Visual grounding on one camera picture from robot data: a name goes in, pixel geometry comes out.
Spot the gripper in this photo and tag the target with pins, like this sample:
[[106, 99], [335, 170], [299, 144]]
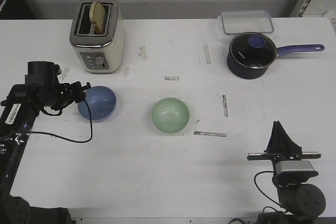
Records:
[[281, 148], [74, 92]]

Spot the blue bowl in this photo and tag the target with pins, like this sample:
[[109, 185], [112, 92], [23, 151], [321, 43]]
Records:
[[100, 101]]

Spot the green bowl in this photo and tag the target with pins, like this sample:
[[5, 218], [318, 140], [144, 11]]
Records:
[[170, 115]]

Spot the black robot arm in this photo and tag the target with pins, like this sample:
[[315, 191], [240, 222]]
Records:
[[22, 106], [302, 202]]

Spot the cream toaster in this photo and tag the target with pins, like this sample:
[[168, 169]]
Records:
[[100, 54]]

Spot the bread slice in toaster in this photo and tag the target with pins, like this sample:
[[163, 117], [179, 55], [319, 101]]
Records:
[[98, 17]]

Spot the glass pot lid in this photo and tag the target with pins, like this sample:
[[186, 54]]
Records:
[[253, 50]]

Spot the clear plastic container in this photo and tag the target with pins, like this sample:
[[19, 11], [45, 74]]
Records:
[[241, 21]]

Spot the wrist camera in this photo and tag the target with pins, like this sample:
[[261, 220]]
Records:
[[293, 166]]

